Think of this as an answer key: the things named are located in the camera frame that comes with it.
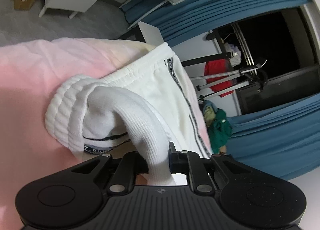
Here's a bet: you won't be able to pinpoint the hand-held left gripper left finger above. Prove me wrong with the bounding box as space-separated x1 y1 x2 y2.
71 152 150 194

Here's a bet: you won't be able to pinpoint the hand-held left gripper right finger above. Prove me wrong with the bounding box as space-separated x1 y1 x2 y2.
169 142 250 194

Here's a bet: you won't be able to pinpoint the white pants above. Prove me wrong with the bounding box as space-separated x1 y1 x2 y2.
44 42 213 187

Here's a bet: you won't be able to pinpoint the blue and yellow clothes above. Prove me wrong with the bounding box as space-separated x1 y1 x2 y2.
202 100 218 126

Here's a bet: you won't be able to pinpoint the green clothing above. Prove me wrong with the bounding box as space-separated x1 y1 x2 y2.
207 108 232 154

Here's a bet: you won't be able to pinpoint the red cloth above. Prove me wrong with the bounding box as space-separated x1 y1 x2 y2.
204 58 234 98

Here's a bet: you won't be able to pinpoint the white hanging garment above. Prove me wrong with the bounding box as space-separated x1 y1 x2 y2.
225 43 241 66

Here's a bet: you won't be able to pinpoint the pastel bed sheet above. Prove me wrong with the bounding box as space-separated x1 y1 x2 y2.
0 38 212 223

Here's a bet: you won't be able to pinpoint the dark window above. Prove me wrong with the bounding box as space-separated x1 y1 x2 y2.
212 7 320 115

